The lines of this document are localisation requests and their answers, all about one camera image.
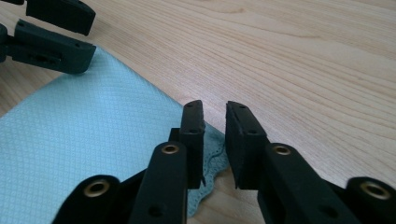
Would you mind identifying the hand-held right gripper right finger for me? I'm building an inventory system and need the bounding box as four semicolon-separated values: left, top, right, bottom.
225;101;271;190

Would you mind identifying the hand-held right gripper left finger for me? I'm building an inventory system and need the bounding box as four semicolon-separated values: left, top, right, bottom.
169;100;207;190

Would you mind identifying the teal cloth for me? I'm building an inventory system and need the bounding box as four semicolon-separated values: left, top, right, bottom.
0;46;232;224

